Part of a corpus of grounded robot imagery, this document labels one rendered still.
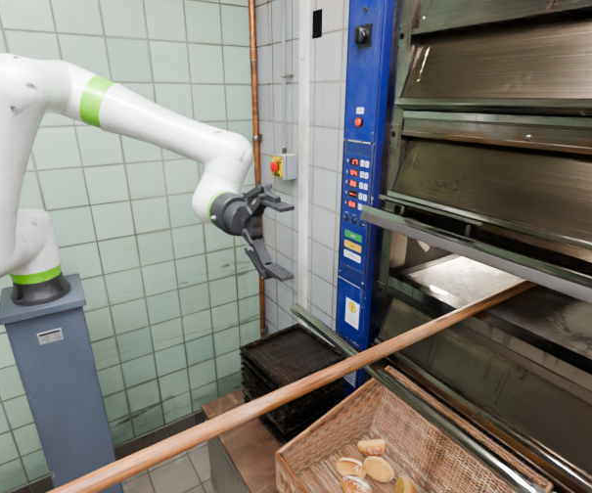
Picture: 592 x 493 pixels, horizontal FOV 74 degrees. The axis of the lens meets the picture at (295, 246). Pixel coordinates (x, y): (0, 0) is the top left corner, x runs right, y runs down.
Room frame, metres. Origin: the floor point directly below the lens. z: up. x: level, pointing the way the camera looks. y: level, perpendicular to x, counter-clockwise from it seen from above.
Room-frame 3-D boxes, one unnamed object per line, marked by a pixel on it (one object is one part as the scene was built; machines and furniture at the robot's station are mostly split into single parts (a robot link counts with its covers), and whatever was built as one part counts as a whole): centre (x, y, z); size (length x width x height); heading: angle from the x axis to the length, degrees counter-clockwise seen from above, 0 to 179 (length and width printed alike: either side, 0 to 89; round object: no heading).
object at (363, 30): (1.29, -0.19, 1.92); 0.06 x 0.04 x 0.11; 33
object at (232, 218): (0.82, 0.11, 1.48); 0.09 x 0.07 x 0.08; 33
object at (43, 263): (1.01, 0.74, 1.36); 0.16 x 0.13 x 0.19; 179
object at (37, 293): (1.07, 0.77, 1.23); 0.26 x 0.15 x 0.06; 32
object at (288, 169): (1.67, 0.05, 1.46); 0.10 x 0.07 x 0.10; 33
